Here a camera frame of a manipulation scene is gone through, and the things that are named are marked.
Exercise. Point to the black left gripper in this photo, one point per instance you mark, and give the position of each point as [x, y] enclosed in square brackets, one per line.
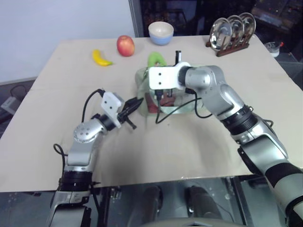
[125, 110]

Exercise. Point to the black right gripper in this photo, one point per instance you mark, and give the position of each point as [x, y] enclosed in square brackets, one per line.
[169, 92]

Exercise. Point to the green translucent zip pouch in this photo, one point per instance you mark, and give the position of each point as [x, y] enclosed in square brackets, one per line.
[142, 94]

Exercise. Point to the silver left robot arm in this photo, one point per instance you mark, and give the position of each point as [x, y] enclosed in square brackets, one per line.
[81, 146]

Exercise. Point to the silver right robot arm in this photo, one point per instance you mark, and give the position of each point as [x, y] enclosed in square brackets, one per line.
[236, 111]

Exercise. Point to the white and blue bowl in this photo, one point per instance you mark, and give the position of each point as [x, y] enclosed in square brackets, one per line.
[161, 33]

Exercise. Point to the steel plate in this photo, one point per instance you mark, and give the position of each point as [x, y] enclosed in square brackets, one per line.
[220, 34]
[249, 22]
[237, 26]

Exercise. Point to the brown wooden plate rack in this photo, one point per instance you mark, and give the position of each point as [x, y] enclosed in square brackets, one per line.
[230, 49]

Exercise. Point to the red apple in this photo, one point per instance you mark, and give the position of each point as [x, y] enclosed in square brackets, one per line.
[125, 46]

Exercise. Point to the yellow banana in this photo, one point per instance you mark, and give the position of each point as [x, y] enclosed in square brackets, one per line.
[100, 59]

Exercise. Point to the dark rounded shape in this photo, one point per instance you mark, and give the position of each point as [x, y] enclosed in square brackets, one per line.
[152, 203]
[203, 203]

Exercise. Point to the white and red object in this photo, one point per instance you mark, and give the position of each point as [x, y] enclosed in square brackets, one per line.
[274, 48]

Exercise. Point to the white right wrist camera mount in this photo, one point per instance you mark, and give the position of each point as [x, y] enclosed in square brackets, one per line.
[163, 75]

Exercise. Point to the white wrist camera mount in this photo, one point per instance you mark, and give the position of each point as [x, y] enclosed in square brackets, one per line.
[111, 104]
[163, 75]

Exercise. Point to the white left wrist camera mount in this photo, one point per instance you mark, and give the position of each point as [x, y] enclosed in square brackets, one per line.
[111, 104]

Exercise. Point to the grey partition post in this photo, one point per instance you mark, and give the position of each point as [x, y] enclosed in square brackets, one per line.
[136, 17]

